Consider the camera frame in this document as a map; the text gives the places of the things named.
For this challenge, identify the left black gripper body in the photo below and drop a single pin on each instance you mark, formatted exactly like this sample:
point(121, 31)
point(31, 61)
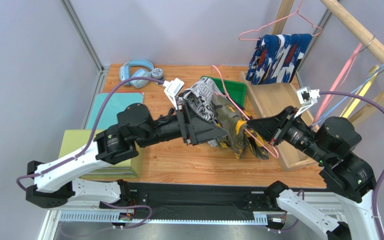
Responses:
point(183, 120)

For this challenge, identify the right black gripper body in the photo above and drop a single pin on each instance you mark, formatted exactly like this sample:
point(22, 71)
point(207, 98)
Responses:
point(284, 125)

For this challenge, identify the newspaper print garment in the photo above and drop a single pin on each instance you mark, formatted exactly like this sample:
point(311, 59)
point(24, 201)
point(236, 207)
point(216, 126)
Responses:
point(199, 98)

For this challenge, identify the yellow camouflage garment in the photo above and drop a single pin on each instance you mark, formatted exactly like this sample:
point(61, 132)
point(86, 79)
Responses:
point(230, 119)

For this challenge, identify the thin pink wire hanger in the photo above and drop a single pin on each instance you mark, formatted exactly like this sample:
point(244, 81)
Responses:
point(284, 12)
point(274, 152)

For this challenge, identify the blue white patterned garment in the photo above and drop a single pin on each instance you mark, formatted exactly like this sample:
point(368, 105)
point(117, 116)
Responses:
point(276, 58)

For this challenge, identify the yellow clothes hanger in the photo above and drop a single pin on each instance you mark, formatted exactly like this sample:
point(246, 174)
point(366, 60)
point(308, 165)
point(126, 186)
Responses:
point(361, 91)

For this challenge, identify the blue wire hanger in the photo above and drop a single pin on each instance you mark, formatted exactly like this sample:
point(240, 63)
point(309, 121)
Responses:
point(325, 115)

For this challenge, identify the thick pink hanger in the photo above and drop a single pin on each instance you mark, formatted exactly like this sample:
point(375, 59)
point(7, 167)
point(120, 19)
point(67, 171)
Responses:
point(340, 79)

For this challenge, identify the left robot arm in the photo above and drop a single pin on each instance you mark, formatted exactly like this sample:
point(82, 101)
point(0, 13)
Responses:
point(61, 182)

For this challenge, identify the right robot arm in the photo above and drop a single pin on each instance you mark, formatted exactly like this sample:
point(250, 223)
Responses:
point(349, 177)

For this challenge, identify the wooden clothes rack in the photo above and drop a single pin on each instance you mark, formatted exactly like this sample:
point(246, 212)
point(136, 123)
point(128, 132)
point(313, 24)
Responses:
point(290, 159)

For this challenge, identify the small blue white jar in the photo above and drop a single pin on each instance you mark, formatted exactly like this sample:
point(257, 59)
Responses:
point(158, 74)

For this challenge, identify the green plastic tray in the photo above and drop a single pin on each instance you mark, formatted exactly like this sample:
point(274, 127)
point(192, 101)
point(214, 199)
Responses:
point(236, 90)

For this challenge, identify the light blue headphones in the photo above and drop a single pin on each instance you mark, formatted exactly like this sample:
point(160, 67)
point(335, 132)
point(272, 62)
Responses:
point(136, 68)

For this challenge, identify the olive green box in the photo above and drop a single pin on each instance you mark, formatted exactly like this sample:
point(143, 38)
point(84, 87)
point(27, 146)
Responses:
point(73, 139)

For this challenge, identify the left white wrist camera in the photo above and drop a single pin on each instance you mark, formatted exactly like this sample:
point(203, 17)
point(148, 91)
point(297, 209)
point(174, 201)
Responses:
point(172, 89)

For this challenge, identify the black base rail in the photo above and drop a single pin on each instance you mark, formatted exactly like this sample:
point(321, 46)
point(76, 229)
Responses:
point(163, 201)

